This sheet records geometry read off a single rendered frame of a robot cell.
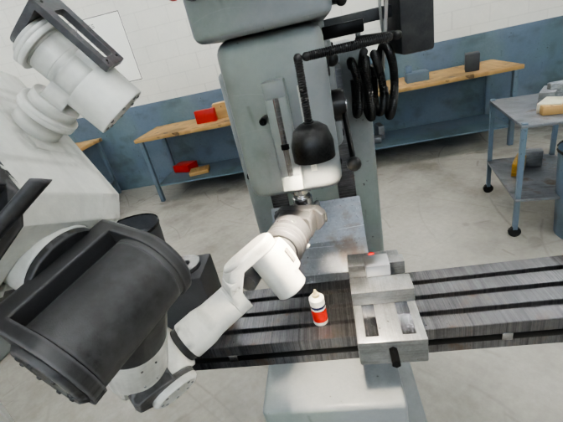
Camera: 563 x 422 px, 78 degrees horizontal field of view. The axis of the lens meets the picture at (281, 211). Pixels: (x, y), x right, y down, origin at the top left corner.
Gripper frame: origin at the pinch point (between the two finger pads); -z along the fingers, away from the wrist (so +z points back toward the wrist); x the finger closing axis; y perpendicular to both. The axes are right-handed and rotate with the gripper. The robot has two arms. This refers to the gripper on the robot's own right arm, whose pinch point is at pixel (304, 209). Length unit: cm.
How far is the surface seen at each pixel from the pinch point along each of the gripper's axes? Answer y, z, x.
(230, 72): -34.3, 10.9, 5.2
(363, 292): 20.8, 5.2, -12.8
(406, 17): -37, -26, -25
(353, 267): 21.0, -5.3, -9.0
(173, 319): 25.9, 15.1, 39.6
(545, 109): 34, -199, -103
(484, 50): 19, -458, -105
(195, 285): 15.5, 12.4, 29.9
